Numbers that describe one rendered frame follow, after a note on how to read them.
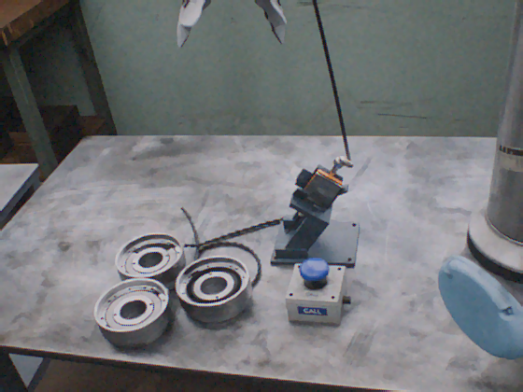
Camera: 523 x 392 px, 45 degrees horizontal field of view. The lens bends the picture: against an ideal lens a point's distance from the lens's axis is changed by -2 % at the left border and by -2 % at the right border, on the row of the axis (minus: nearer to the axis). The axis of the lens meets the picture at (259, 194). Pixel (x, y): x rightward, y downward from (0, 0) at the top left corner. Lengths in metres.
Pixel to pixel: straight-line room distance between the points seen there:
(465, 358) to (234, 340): 0.30
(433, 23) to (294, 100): 0.61
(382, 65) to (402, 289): 1.61
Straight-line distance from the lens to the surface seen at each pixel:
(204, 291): 0.94
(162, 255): 1.00
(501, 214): 0.60
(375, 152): 1.22
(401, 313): 0.89
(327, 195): 0.93
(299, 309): 0.86
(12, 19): 2.31
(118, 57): 2.74
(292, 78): 2.53
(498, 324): 0.63
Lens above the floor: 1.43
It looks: 34 degrees down
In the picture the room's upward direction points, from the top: 10 degrees counter-clockwise
